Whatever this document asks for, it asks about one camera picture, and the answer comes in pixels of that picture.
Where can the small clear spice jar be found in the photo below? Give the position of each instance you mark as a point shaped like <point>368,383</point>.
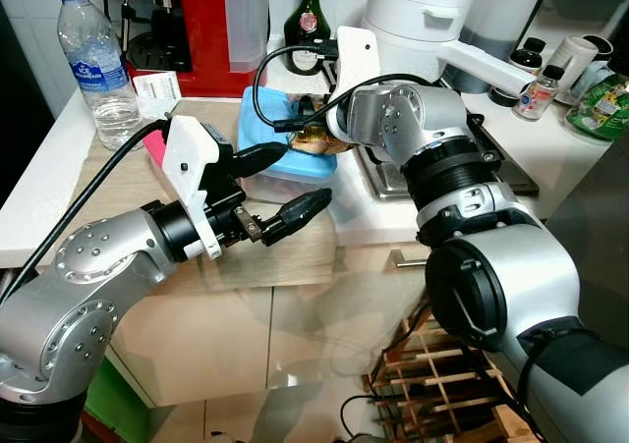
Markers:
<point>539,94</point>

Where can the blue-lidded clear food container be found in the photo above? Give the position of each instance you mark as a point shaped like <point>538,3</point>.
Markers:
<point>290,171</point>

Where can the beige worktop mat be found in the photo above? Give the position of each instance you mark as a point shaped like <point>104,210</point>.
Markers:
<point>305,256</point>

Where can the small dark bottle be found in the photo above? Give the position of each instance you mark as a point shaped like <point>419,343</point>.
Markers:
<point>526,58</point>

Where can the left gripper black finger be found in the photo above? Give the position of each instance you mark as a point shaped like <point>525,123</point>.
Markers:
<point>260,158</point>
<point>295,212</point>

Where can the dark grey fridge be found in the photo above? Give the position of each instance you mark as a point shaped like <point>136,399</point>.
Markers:
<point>590,237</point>

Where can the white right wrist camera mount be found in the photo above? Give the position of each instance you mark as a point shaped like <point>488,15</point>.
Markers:
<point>356,65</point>

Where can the white cup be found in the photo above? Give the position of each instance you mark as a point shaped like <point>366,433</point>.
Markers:
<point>575,60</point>

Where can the clear plastic water bottle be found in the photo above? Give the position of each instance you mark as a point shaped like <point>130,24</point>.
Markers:
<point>98,70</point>

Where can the translucent plastic jug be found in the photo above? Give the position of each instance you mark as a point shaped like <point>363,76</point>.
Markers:
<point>246,21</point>

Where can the white printed card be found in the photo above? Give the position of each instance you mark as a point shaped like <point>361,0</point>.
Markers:
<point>157,94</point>

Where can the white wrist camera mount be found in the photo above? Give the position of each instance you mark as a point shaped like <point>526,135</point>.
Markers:
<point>192,143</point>
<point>356,65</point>

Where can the wooden slatted rack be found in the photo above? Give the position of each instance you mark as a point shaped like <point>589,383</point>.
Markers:
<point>432,384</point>

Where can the red coffee machine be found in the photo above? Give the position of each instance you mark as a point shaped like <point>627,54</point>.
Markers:
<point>201,30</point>

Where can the green plastic bin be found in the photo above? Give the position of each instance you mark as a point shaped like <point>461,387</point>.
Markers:
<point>113,404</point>

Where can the dark green wine bottle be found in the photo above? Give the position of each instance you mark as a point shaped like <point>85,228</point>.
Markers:
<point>308,21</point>

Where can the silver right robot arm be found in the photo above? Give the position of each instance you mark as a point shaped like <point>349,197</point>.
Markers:
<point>511,286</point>

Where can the green printed packet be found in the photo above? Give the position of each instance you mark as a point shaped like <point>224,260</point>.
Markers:
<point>600,104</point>

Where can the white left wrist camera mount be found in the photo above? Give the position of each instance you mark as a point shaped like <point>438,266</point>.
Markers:
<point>192,143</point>

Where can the pink flat item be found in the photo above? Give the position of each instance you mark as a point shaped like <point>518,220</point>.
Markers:
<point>155,146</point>

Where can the grey plastic canister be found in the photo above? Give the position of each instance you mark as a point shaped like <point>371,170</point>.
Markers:
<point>486,1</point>

